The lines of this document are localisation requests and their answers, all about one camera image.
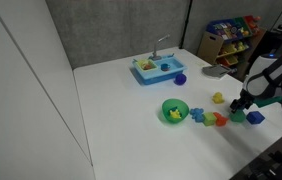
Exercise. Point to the yellow toy duck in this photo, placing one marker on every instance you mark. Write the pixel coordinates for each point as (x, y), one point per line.
(218, 97)

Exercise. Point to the light blue toy sink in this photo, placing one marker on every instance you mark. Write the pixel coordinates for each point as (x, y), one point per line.
(159, 76)

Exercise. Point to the orange toy animal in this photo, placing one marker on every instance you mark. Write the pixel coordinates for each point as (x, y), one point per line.
(221, 119)

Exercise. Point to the light blue toy animal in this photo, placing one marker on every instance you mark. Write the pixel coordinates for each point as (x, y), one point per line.
(197, 114)

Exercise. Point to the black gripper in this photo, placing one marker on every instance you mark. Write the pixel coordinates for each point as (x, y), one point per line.
(243, 99)

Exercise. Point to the yellow star toy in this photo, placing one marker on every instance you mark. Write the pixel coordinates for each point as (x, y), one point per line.
(175, 114)

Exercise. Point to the black tripod pole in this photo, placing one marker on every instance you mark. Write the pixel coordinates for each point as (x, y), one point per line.
(185, 23)

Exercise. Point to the grey metal plate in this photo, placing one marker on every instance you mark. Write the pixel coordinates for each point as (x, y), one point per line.
(217, 70)

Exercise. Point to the green plastic bowl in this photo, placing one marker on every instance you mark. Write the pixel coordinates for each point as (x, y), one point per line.
(167, 108)

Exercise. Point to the dark blue ball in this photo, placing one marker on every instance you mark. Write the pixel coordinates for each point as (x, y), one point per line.
(180, 79)

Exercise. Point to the neon blue block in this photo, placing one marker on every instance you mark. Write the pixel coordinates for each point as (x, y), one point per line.
(255, 117)

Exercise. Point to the lime green block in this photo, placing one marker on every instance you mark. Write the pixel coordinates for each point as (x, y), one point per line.
(209, 119)

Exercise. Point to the blue toy cup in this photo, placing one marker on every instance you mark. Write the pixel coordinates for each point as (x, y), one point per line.
(165, 67)

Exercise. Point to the wooden toy bin shelf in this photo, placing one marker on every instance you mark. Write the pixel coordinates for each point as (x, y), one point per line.
(231, 43)

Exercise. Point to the grey toy faucet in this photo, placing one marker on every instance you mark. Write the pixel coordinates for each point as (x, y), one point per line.
(156, 50)

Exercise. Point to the green toy piece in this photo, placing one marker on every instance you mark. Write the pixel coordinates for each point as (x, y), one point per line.
(264, 101)

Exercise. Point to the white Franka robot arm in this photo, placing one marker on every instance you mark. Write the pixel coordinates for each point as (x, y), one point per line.
(264, 76)

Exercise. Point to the yellow green sink basket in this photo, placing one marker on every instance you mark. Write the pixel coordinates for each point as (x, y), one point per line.
(146, 64)

